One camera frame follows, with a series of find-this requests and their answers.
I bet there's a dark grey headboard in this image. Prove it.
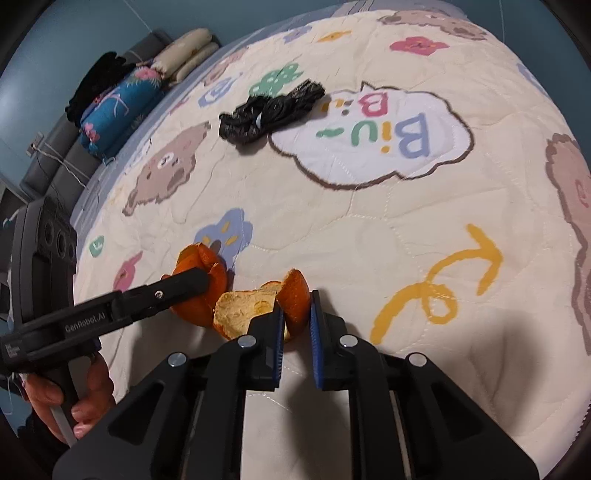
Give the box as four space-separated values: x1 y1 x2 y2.
18 29 174 218

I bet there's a blue floral folded blanket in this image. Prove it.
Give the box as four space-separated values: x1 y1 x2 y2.
79 66 163 163

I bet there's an orange peel piece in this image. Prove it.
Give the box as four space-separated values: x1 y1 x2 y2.
212 269 311 341
170 243 228 328

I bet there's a beige folded blanket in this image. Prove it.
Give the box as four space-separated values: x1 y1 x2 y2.
151 28 219 85

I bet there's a person left hand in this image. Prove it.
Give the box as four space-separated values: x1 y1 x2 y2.
22 352 116 441

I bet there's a white charging cable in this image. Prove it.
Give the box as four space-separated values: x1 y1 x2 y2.
27 133 93 195

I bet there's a black clothing pile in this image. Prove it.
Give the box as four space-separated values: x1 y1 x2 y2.
65 51 135 127

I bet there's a black plastic bag with tie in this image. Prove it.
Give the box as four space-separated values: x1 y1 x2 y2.
218 80 325 146

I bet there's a cream cartoon bear quilt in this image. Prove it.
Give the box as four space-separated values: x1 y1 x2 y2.
74 9 590 475

